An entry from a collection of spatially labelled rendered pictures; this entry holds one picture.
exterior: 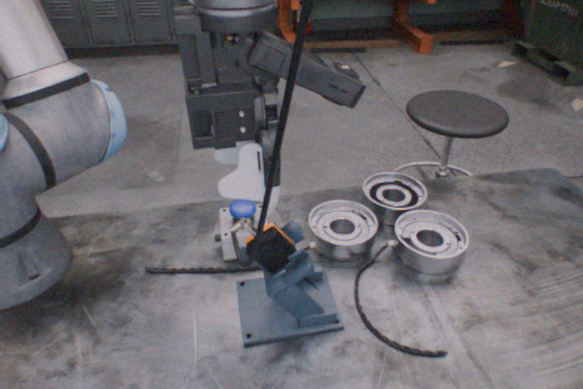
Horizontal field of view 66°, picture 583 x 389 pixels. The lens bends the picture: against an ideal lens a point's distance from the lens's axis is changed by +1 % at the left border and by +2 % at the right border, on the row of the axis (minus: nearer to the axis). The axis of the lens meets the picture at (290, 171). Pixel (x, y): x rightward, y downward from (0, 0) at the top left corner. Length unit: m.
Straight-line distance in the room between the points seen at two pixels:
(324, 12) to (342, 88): 4.09
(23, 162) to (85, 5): 3.35
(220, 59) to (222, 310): 0.35
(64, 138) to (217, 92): 0.33
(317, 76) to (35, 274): 0.49
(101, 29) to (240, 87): 3.60
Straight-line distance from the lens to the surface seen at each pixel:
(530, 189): 0.92
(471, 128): 1.50
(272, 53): 0.39
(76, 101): 0.68
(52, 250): 0.72
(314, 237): 0.67
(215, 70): 0.40
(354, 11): 4.57
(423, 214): 0.74
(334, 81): 0.41
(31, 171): 0.65
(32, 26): 0.69
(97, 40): 4.01
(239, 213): 0.65
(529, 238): 0.81
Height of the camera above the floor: 1.28
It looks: 34 degrees down
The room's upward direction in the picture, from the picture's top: straight up
